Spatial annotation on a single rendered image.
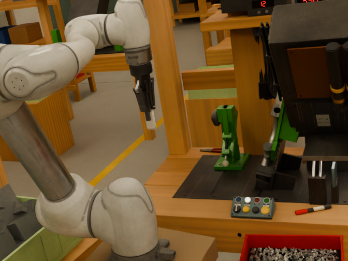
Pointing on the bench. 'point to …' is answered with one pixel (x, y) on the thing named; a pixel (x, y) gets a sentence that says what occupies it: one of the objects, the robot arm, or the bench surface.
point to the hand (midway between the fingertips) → (150, 119)
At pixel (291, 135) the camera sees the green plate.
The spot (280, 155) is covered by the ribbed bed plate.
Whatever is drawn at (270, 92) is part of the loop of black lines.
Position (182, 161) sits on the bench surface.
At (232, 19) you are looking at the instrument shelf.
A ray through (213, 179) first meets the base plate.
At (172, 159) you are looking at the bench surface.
